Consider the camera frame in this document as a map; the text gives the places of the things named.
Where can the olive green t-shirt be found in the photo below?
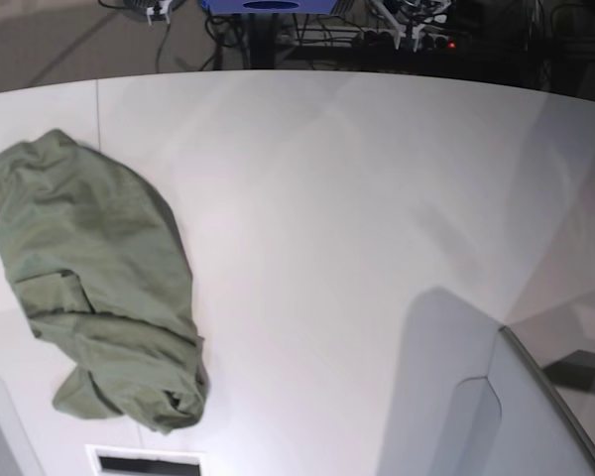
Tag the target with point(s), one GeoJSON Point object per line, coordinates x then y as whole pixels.
{"type": "Point", "coordinates": [93, 256]}

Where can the black table leg post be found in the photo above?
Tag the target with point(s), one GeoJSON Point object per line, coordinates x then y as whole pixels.
{"type": "Point", "coordinates": [262, 32]}

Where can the blue box with oval hole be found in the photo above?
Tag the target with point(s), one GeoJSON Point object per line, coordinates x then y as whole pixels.
{"type": "Point", "coordinates": [227, 7]}

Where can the white curved panel right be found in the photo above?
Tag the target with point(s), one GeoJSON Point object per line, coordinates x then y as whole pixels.
{"type": "Point", "coordinates": [512, 422]}

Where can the black power strip red light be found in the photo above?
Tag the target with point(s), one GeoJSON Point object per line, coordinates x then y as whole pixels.
{"type": "Point", "coordinates": [420, 42]}

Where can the white panel left corner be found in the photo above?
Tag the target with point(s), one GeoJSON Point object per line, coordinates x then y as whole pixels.
{"type": "Point", "coordinates": [17, 455]}

